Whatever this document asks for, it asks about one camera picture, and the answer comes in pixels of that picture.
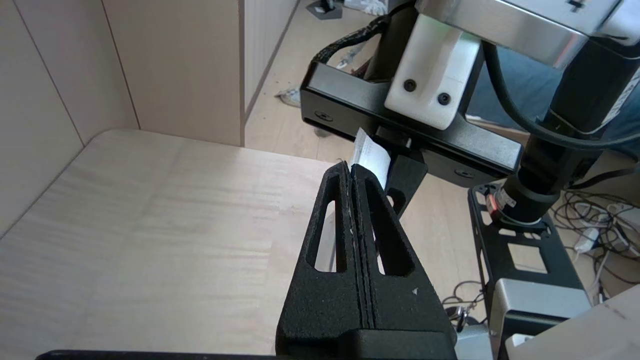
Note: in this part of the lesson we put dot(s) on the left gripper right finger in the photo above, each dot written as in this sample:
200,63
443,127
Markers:
405,300

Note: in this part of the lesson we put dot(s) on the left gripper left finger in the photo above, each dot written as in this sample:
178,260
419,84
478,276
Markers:
325,300

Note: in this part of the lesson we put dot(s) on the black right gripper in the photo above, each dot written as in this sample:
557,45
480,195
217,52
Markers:
350,100

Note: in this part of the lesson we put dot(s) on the white horse-print zipper pouch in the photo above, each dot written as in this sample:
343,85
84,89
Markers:
372,157

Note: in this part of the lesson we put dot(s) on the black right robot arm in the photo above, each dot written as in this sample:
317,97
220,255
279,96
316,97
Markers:
590,95

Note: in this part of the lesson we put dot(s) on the small grey floor lump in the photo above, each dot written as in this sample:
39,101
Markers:
322,132

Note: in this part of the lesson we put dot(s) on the grey crumpled floor debris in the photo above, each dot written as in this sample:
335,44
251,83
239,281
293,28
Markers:
289,97

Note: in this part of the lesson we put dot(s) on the white robot chest block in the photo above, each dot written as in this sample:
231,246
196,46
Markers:
575,330

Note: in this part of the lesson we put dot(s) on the small black floor object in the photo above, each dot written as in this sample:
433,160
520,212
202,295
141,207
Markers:
326,7

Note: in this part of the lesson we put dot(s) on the light wood shelf desk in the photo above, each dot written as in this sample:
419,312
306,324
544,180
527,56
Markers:
175,65

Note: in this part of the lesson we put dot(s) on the white right camera bracket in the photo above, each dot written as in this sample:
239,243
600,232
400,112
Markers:
435,65

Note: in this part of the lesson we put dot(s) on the black perforated robot frame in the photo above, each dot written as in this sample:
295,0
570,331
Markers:
525,235

